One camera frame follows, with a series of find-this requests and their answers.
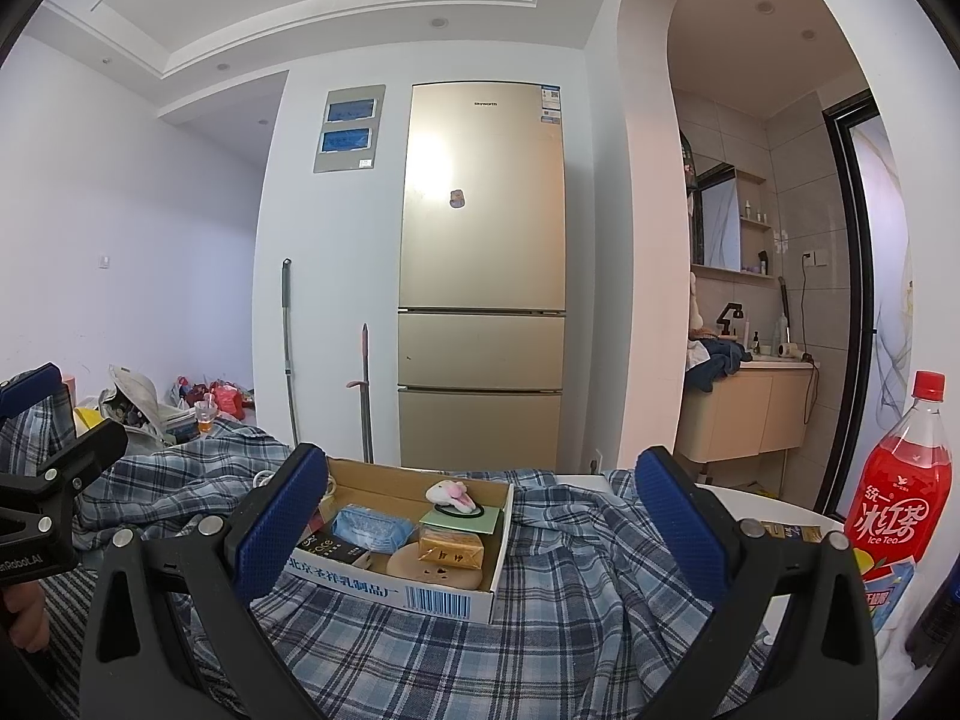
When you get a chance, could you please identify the blue printed packet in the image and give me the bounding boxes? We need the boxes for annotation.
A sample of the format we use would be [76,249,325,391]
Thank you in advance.
[859,551,917,635]

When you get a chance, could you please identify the thin pole with pink hook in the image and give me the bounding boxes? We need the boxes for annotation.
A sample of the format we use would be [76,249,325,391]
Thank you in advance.
[346,324,376,464]

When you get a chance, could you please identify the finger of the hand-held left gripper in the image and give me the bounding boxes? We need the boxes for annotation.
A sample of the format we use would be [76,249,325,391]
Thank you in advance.
[0,418,130,500]
[0,362,65,421]

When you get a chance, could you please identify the person's left hand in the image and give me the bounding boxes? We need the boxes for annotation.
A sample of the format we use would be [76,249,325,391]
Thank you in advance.
[2,583,52,653]

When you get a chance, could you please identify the grey striped cloth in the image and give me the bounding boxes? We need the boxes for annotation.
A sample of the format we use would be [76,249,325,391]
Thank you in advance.
[34,566,102,720]

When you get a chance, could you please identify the dark blue garment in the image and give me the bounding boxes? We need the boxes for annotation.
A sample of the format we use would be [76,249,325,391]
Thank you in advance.
[686,341,753,393]

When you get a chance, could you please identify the red plastic bags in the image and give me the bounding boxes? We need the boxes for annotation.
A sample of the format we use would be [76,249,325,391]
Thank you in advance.
[171,376,256,421]

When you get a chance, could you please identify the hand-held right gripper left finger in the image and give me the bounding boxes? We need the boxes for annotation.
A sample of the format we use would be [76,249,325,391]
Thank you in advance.
[79,442,331,720]

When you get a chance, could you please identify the grey electrical panel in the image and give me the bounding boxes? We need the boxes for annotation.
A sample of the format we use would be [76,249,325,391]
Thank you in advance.
[313,84,387,175]

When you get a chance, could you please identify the grey mop handle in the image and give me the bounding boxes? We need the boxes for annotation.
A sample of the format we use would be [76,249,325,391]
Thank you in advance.
[281,258,301,445]

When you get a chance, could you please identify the black door frame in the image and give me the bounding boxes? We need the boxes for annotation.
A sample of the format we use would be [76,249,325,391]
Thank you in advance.
[814,90,878,518]

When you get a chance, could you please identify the dark cola bottle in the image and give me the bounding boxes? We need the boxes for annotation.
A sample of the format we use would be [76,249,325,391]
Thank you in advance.
[904,562,960,672]

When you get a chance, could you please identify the blue face mask pack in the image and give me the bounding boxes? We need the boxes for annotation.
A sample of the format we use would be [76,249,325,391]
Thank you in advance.
[330,506,419,556]

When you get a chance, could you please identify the red iced tea bottle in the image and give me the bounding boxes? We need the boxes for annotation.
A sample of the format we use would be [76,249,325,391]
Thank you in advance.
[844,370,953,563]

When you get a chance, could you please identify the yellow cigarette pack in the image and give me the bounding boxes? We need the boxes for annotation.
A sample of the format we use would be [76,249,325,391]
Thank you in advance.
[418,527,485,571]

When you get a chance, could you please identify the beige vanity cabinet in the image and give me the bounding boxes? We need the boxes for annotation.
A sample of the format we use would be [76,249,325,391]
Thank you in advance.
[673,362,818,466]

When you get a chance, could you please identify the dark gold-edged box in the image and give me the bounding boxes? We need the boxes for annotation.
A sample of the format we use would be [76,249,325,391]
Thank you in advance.
[754,519,826,545]

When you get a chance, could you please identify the black pack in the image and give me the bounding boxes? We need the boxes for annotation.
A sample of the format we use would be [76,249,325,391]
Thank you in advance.
[295,532,376,569]

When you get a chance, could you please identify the gold refrigerator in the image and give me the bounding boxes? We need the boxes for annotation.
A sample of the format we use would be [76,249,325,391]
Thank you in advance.
[396,82,567,475]

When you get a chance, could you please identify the bathroom mirror cabinet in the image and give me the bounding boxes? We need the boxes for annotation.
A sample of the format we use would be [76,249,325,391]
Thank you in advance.
[688,163,773,275]

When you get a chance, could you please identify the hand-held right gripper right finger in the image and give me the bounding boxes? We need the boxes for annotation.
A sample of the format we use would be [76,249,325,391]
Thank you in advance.
[636,446,880,720]

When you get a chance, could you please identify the round wooden coaster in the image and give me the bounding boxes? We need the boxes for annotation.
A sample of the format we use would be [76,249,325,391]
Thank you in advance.
[386,540,485,592]

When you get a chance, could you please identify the cardboard box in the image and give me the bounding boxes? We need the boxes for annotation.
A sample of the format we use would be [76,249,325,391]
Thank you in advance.
[285,456,516,625]

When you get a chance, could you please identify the blue plaid cloth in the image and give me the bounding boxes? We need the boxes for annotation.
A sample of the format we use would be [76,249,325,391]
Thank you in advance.
[0,390,781,720]

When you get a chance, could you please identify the pink white plush toy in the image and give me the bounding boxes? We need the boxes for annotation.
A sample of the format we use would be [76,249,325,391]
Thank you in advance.
[425,480,477,515]

